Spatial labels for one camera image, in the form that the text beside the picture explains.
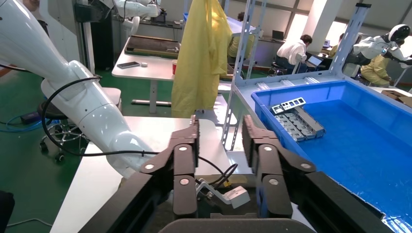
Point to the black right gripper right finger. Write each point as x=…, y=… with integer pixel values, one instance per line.
x=270, y=167

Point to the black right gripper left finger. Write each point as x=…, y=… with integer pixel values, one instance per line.
x=183, y=160

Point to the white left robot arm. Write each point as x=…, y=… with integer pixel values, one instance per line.
x=90, y=112

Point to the blue plastic bin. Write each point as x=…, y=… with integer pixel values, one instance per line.
x=354, y=154

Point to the white table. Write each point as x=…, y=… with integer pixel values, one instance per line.
x=96, y=193

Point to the red paper cup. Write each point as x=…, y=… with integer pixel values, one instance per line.
x=174, y=67

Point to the white desk with phone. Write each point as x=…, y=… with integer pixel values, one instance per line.
x=151, y=70

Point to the yellow cloth garment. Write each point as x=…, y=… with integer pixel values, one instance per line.
x=199, y=58

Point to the black smartphone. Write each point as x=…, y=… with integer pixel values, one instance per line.
x=128, y=65

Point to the open laptop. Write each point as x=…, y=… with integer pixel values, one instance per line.
x=314, y=60

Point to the seated person white shirt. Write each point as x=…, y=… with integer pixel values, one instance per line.
x=291, y=53

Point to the black tray with wooden rim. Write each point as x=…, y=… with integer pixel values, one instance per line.
x=151, y=46

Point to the seated person yellow coat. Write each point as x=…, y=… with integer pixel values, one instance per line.
x=236, y=45

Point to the white desk with box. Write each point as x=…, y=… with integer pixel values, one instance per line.
x=376, y=88

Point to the person in yellow coat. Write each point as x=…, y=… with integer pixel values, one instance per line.
x=375, y=72

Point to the black wheeled stool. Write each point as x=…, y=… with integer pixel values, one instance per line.
x=50, y=112

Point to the open cardboard box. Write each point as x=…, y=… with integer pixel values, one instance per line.
x=397, y=96

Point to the white robot with black column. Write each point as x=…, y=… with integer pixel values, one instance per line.
x=106, y=25

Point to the white humanoid robot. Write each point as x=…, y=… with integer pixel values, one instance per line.
x=376, y=48

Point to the black power adapter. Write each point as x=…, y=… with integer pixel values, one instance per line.
x=29, y=118

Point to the silver camera mount bracket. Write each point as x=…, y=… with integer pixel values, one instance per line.
x=207, y=189

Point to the silver perforated metal bracket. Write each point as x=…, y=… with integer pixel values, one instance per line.
x=297, y=127
x=310, y=123
x=288, y=130

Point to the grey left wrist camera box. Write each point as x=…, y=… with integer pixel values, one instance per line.
x=237, y=196

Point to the grey open-frame metal bracket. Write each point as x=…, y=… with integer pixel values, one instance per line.
x=288, y=104

